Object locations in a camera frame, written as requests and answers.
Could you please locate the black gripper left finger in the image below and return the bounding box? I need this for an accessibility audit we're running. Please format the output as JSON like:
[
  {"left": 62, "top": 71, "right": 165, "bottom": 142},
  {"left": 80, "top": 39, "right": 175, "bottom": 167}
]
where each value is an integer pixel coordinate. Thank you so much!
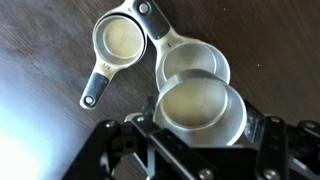
[{"left": 60, "top": 96, "right": 222, "bottom": 180}]

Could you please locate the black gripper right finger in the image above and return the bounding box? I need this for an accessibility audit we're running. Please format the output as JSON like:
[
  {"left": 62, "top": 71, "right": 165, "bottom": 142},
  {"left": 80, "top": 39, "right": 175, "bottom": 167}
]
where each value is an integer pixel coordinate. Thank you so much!
[{"left": 244, "top": 100, "right": 320, "bottom": 180}]

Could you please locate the half cup steel measuring cup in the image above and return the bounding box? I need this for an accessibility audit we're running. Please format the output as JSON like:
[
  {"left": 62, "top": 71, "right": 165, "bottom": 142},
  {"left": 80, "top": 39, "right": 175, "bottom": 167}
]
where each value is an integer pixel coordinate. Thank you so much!
[{"left": 152, "top": 68, "right": 248, "bottom": 148}]

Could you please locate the quarter cup steel measuring cup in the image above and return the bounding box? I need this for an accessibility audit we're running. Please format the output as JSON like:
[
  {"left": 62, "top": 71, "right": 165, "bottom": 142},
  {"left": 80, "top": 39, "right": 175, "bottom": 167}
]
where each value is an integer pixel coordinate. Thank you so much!
[{"left": 79, "top": 14, "right": 146, "bottom": 111}]

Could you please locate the largest steel measuring cup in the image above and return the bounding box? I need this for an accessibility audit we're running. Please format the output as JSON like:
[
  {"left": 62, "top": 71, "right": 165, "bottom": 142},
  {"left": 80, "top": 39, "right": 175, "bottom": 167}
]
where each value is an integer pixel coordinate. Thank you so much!
[{"left": 131, "top": 0, "right": 232, "bottom": 93}]

